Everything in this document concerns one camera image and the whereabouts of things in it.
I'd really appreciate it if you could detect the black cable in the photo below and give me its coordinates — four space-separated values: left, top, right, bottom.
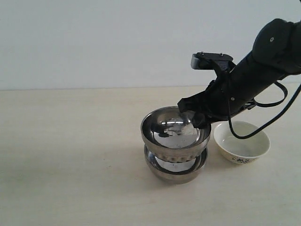
227 81 301 139

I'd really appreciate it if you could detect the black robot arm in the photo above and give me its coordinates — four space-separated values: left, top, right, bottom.
178 19 301 128

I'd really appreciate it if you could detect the smooth stainless steel bowl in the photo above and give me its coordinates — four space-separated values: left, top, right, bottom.
144 146 208 184

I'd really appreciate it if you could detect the white ceramic patterned bowl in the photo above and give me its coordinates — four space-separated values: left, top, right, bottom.
213 122 270 164

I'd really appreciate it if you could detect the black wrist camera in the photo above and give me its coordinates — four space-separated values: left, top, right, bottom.
190 52 233 71

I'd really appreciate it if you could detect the ribbed stainless steel bowl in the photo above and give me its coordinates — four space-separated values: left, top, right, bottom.
140 106 211 163

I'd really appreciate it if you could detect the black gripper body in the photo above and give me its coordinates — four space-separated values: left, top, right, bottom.
204 71 255 121

